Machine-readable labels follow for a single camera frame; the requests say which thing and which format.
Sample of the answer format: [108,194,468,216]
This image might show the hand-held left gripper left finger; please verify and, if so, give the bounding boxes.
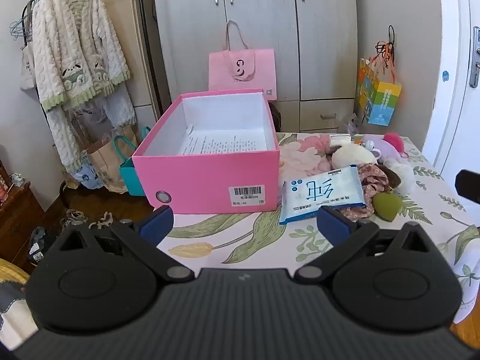
[49,205,196,284]

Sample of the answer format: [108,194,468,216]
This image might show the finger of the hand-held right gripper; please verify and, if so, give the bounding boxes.
[455,170,480,206]

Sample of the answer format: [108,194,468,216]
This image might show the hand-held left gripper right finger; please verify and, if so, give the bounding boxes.
[294,206,437,284]

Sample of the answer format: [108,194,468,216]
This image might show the blue white wet wipes packet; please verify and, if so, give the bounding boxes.
[279,166,367,226]

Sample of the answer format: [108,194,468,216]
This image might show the green makeup sponge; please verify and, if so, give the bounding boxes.
[372,192,404,221]

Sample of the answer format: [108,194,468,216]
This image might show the pink cardboard box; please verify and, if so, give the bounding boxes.
[131,89,280,214]

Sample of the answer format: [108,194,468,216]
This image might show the white fluffy scrunchie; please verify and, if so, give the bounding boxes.
[382,157,418,196]

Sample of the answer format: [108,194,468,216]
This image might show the floral fabric scrunchie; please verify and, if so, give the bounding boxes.
[337,162,392,220]

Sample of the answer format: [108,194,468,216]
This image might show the white plush ball keychain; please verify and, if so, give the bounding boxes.
[325,140,381,176]

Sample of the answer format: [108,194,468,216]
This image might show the pink fluffy pompom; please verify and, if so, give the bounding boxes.
[382,132,406,154]

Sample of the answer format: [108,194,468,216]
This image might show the purple plush duck toy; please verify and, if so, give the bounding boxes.
[360,134,402,164]

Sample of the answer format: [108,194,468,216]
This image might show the teal paper bag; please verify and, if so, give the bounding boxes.
[113,127,151,197]

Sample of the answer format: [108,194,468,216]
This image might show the pair of beige sandals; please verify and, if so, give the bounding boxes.
[60,210,117,230]

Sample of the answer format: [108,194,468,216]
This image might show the brown paper bag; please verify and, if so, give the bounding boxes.
[84,124,139,194]

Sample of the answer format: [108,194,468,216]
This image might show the floral tablecloth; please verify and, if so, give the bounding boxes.
[155,132,480,325]

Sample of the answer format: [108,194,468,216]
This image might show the white blue plastic bag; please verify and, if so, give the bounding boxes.
[71,150,104,189]

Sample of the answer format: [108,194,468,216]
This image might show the printed paper sheet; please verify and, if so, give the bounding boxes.
[176,124,268,156]

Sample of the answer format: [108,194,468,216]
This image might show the colourful gift bag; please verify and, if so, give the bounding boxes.
[354,25,403,126]

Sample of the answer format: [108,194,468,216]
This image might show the dark suitcase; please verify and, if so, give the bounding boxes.
[268,102,283,133]

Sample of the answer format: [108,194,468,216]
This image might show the white fleece pajama pants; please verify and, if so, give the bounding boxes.
[47,82,137,175]

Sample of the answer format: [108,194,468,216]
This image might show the dark wooden cabinet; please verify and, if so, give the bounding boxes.
[0,165,49,274]

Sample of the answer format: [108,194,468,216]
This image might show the yellow bedding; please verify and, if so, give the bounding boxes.
[0,259,31,284]

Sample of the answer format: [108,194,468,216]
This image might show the white door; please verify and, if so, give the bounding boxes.
[422,0,480,181]

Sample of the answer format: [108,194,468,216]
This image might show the grey white cloth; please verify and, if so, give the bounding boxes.
[0,281,38,349]

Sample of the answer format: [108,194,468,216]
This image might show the pink paper shopping bag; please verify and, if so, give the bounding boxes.
[208,20,278,101]

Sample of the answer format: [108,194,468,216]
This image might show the white green fleece pajama jacket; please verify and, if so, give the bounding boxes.
[30,0,132,111]

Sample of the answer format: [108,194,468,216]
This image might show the white printed cloth bag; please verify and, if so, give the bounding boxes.
[19,45,37,91]

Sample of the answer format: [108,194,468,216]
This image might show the light wooden wardrobe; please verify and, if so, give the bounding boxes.
[150,0,359,134]

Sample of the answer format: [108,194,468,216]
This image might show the metal door handle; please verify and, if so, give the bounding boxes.
[469,26,480,89]

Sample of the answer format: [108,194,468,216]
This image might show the bunch of wire hangers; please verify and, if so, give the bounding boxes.
[9,18,34,43]

